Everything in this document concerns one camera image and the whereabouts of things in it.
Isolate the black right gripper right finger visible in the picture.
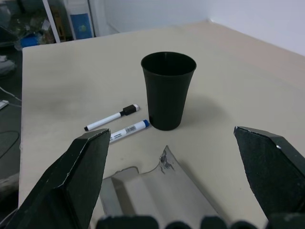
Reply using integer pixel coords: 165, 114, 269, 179
234, 125, 305, 217

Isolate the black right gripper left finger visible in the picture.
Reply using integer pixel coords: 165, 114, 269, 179
3, 128, 112, 229

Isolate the white marker with blue cap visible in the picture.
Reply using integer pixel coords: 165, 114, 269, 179
109, 119, 151, 143

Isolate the white marker with black cap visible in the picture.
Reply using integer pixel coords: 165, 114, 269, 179
83, 104, 140, 132

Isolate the grey rectangular sponge block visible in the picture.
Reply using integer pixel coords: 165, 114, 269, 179
99, 144, 224, 221

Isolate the black plastic cup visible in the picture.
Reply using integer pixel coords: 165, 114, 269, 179
140, 51, 197, 131

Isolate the blue box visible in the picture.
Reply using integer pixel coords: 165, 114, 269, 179
20, 35, 40, 48

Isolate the white board with blue print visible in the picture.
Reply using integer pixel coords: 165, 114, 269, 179
69, 12, 94, 41

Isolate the clear plastic bag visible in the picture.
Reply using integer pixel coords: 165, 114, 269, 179
0, 4, 52, 46

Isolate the black floor cable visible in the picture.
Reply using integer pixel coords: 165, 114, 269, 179
0, 130, 20, 158

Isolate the white floor cable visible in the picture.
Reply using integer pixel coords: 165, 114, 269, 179
0, 86, 22, 106

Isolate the white shelf post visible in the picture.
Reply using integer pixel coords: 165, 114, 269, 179
42, 0, 61, 44

